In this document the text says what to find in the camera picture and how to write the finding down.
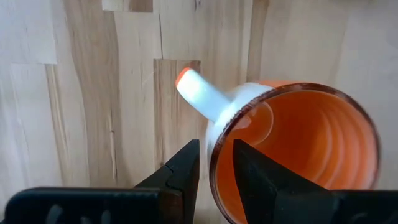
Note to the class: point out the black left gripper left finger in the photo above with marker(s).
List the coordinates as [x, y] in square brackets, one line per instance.
[174, 199]

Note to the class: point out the orange mug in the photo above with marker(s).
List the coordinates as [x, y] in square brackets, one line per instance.
[311, 140]

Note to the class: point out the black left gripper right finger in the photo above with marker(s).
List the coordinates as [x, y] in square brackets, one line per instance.
[273, 199]

